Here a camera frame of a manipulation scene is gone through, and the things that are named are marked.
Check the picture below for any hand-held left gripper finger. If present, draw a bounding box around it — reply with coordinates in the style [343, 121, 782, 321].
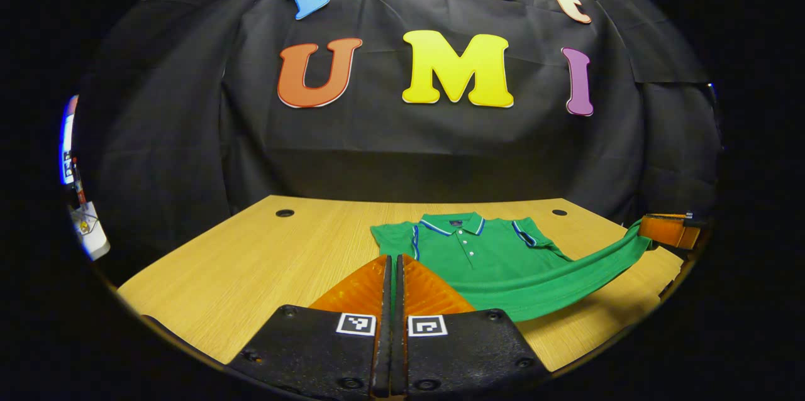
[393, 255, 552, 397]
[226, 255, 392, 398]

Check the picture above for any green T-shirt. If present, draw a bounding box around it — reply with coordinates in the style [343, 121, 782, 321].
[370, 212, 653, 322]

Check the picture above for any black backdrop cloth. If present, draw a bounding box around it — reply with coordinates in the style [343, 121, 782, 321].
[72, 0, 723, 276]

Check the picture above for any white side table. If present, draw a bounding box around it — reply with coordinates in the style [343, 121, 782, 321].
[69, 201, 111, 261]

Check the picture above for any small red bottle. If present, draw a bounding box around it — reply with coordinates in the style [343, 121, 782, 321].
[72, 158, 87, 204]

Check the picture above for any bright white screen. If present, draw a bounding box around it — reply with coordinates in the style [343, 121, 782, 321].
[60, 96, 77, 185]

